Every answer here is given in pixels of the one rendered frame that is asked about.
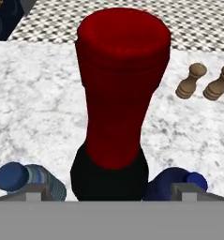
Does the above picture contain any clear blue capped plastic bottle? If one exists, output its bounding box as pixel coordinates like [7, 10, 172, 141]
[0, 161, 67, 202]

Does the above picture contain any dark blue plastic bottle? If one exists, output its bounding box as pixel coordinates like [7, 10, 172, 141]
[142, 167, 209, 202]

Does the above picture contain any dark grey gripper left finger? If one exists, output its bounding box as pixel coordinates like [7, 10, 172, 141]
[0, 183, 54, 203]

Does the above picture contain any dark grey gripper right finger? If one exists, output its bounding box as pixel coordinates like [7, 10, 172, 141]
[171, 182, 224, 203]

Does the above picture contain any red capped black bottle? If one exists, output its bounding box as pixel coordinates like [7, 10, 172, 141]
[69, 7, 172, 202]

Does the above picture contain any brown wooden pepper mill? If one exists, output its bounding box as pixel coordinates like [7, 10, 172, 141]
[202, 64, 224, 101]
[174, 62, 208, 100]

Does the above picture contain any dark blue cabinet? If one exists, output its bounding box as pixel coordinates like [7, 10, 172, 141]
[0, 0, 38, 42]

